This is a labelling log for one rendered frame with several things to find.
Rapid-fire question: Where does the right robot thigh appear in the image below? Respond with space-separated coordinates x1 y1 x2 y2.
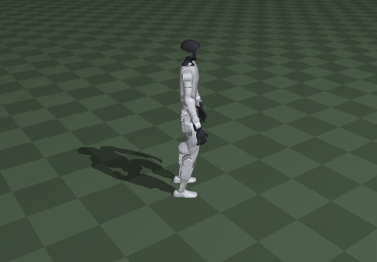
181 117 200 164

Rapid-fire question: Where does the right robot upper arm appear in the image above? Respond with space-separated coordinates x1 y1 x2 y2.
182 70 196 106

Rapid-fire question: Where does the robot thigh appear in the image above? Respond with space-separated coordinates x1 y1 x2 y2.
178 133 188 153
181 117 200 164

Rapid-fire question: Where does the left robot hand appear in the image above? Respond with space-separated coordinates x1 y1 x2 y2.
196 101 207 123

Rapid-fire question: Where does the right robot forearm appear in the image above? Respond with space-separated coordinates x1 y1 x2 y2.
187 99 201 129

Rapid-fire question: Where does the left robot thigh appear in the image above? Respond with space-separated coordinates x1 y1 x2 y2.
178 133 188 153

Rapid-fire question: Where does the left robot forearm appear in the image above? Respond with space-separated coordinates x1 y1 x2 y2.
195 89 201 107

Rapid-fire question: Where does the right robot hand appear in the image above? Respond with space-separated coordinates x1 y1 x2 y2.
193 125 208 145

